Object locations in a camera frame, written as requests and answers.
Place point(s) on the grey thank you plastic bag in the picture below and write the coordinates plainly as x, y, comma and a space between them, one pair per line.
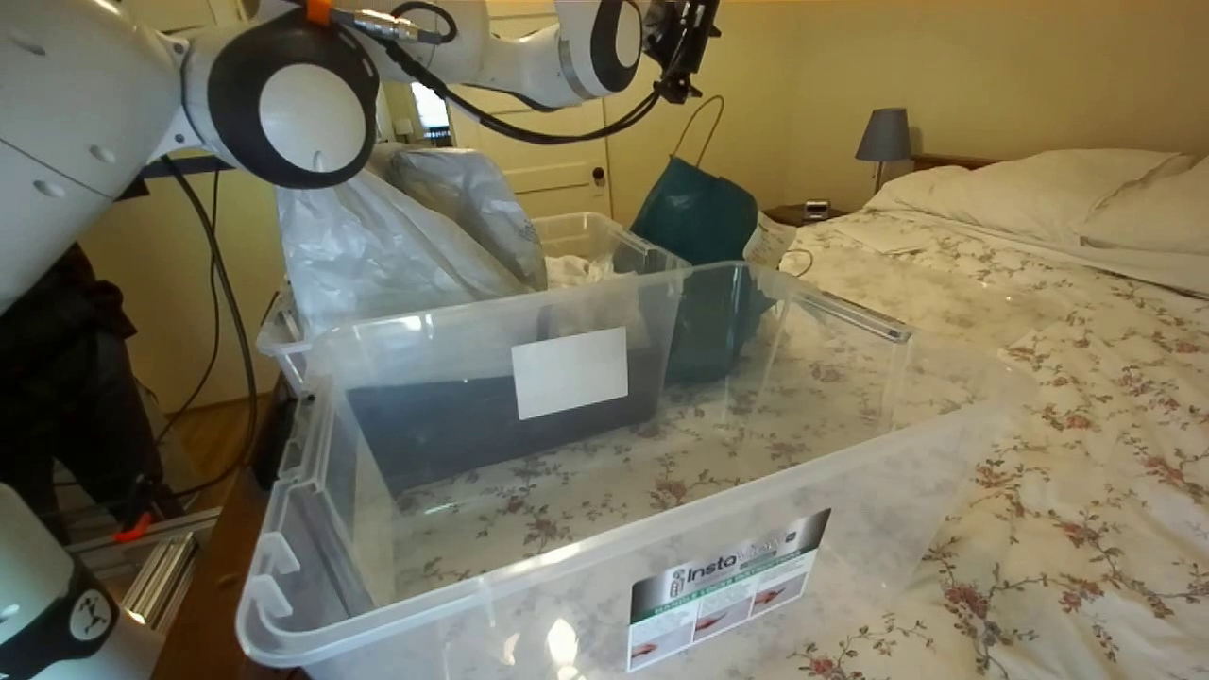
417, 228

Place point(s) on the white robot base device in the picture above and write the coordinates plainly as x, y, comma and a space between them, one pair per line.
53, 613

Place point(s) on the floral bed duvet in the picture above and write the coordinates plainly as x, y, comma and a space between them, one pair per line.
1078, 548

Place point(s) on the clear plastic storage bin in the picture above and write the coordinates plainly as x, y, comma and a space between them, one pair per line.
739, 524

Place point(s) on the grey bedside lamp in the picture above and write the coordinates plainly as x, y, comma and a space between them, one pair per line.
884, 140

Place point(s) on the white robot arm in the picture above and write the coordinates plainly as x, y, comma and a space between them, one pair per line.
87, 99

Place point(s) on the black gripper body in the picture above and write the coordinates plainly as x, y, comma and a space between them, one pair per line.
676, 40

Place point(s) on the white pillow near wall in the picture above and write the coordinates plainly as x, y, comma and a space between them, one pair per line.
1157, 226

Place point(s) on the teal green paper bag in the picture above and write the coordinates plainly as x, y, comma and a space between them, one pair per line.
708, 226

